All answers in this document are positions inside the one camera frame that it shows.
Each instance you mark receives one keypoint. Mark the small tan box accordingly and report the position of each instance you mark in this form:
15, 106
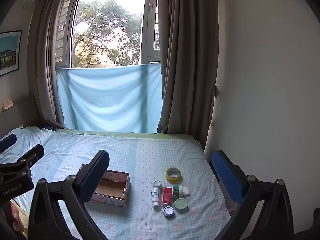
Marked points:
7, 104

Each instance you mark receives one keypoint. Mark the pale green lid jar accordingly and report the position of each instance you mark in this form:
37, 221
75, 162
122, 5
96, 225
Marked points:
180, 204

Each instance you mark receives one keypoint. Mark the white earbud case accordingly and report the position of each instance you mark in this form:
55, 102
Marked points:
186, 191

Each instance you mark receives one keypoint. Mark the floral cardboard box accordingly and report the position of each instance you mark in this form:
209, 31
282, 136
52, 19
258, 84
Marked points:
117, 181

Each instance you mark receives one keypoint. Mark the green and white jar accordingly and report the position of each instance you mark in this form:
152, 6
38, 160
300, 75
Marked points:
177, 192

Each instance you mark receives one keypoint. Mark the small red carton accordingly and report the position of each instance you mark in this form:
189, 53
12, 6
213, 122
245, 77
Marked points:
167, 195

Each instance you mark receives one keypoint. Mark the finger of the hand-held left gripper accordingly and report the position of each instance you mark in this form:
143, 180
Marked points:
7, 141
33, 153

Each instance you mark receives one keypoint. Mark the white pill bottle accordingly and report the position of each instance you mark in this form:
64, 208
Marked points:
155, 197

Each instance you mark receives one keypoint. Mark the person's left hand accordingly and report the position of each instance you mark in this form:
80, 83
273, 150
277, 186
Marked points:
16, 217

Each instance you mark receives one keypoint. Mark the light blue hanging cloth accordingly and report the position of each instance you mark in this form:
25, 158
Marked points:
107, 97

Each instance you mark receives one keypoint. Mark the tree outside window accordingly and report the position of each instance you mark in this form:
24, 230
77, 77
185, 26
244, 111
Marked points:
105, 30

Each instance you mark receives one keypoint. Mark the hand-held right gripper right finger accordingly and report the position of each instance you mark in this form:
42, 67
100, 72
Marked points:
227, 177

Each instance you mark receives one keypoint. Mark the brown curtain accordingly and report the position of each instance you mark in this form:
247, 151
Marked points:
187, 55
42, 55

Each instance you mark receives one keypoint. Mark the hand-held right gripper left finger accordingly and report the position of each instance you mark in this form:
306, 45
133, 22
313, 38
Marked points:
95, 177

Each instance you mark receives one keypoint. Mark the framed wall picture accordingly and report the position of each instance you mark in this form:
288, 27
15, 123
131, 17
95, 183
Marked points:
8, 52

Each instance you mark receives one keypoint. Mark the dark blue round tin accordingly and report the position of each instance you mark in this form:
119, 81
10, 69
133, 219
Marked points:
168, 211

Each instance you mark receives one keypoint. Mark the curtain tieback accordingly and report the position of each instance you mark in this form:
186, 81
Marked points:
215, 91

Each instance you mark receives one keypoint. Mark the yellow clear tape roll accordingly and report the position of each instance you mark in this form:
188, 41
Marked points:
173, 178

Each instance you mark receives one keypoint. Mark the small white grey-lid jar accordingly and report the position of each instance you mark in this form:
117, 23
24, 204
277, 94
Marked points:
157, 184

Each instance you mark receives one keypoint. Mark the dark blue pillow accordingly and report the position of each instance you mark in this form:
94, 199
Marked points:
50, 127

